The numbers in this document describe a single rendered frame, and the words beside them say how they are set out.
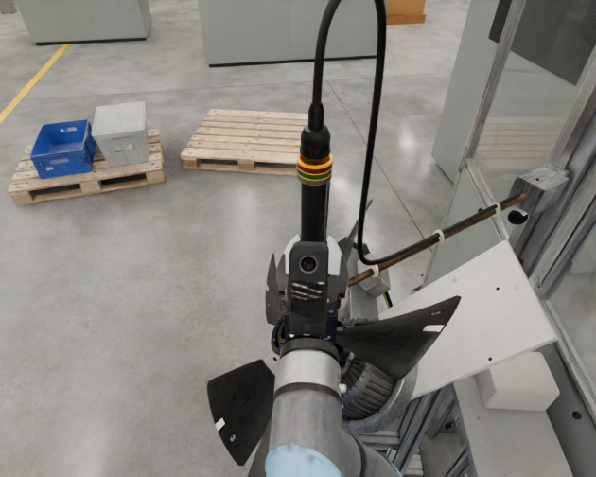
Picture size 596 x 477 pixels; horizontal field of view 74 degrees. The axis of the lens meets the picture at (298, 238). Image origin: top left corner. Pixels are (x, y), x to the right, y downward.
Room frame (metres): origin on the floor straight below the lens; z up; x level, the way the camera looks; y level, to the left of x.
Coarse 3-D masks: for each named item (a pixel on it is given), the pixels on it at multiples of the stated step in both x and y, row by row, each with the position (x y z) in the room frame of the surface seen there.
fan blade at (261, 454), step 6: (270, 420) 0.34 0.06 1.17; (270, 426) 0.33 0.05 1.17; (264, 432) 0.32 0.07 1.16; (270, 432) 0.32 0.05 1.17; (264, 438) 0.31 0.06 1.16; (264, 444) 0.30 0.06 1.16; (258, 450) 0.29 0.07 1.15; (264, 450) 0.29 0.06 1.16; (258, 456) 0.28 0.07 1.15; (264, 456) 0.28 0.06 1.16; (258, 462) 0.27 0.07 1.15; (264, 462) 0.27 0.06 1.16; (252, 468) 0.26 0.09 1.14; (258, 468) 0.26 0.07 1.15; (264, 468) 0.26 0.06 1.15; (252, 474) 0.25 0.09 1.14; (258, 474) 0.25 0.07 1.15; (264, 474) 0.25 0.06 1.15
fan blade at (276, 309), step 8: (272, 256) 0.83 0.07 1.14; (272, 264) 0.80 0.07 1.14; (272, 272) 0.78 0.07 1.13; (272, 280) 0.76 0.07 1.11; (272, 288) 0.74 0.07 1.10; (272, 296) 0.73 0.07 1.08; (280, 296) 0.68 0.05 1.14; (272, 304) 0.73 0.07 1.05; (280, 304) 0.67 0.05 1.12; (272, 312) 0.72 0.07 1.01; (280, 312) 0.67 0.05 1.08; (272, 320) 0.71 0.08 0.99
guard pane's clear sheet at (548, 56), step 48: (528, 0) 1.58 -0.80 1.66; (576, 0) 1.28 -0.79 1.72; (528, 48) 1.45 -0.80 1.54; (576, 48) 1.18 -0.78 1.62; (528, 96) 1.33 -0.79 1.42; (576, 96) 1.08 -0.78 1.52; (480, 144) 1.57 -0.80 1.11; (528, 144) 1.21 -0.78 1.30; (576, 288) 0.71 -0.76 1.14; (576, 336) 0.61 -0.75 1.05
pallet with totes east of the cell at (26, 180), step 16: (32, 144) 3.36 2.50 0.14; (96, 144) 3.38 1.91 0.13; (160, 144) 3.39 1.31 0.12; (96, 160) 3.08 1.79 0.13; (160, 160) 3.10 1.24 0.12; (16, 176) 2.80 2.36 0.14; (32, 176) 2.80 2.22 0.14; (64, 176) 2.80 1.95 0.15; (80, 176) 2.80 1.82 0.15; (96, 176) 2.80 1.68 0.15; (112, 176) 2.81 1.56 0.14; (160, 176) 2.91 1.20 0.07; (16, 192) 2.60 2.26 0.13; (32, 192) 2.68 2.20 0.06; (64, 192) 2.74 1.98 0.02; (80, 192) 2.74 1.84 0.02; (96, 192) 2.76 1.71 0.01
